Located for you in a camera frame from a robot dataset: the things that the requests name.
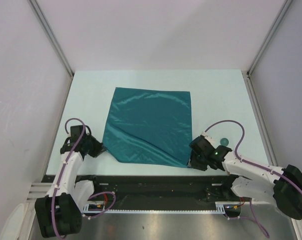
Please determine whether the teal satin napkin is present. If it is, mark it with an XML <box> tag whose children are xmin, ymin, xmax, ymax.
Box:
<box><xmin>103</xmin><ymin>87</ymin><xmax>192</xmax><ymax>168</ymax></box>

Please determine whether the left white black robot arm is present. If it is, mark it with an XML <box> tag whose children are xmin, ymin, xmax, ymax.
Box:
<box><xmin>35</xmin><ymin>125</ymin><xmax>104</xmax><ymax>238</ymax></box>

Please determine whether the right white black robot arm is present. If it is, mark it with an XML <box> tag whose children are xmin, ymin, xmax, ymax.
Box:
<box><xmin>189</xmin><ymin>135</ymin><xmax>302</xmax><ymax>220</ymax></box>

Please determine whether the teal plastic spoon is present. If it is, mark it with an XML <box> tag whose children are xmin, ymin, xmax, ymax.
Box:
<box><xmin>220</xmin><ymin>137</ymin><xmax>229</xmax><ymax>146</ymax></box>

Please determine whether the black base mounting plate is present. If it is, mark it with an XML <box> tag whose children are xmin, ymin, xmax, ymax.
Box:
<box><xmin>42</xmin><ymin>173</ymin><xmax>241</xmax><ymax>212</ymax></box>

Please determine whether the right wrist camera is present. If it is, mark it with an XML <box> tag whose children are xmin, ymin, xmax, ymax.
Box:
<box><xmin>201</xmin><ymin>135</ymin><xmax>215</xmax><ymax>144</ymax></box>

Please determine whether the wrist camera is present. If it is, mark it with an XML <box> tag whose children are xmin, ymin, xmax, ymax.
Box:
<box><xmin>70</xmin><ymin>125</ymin><xmax>85</xmax><ymax>138</ymax></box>
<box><xmin>201</xmin><ymin>135</ymin><xmax>215</xmax><ymax>144</ymax></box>

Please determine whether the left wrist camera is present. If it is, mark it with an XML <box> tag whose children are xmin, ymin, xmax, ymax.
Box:
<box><xmin>70</xmin><ymin>125</ymin><xmax>85</xmax><ymax>138</ymax></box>

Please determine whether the white slotted cable duct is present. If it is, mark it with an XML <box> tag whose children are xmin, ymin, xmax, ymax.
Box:
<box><xmin>83</xmin><ymin>202</ymin><xmax>241</xmax><ymax>215</ymax></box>

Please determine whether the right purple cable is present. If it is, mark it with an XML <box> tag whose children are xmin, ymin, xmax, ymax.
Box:
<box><xmin>204</xmin><ymin>119</ymin><xmax>302</xmax><ymax>232</ymax></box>

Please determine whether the left aluminium frame post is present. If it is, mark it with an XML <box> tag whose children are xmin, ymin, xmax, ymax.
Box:
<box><xmin>27</xmin><ymin>0</ymin><xmax>75</xmax><ymax>78</ymax></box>

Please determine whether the aluminium frame post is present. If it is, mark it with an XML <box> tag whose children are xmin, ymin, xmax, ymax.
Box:
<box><xmin>27</xmin><ymin>0</ymin><xmax>75</xmax><ymax>78</ymax></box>
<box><xmin>246</xmin><ymin>0</ymin><xmax>294</xmax><ymax>77</ymax></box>

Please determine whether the right aluminium frame post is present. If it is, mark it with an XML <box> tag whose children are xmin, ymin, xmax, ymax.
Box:
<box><xmin>246</xmin><ymin>0</ymin><xmax>294</xmax><ymax>77</ymax></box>

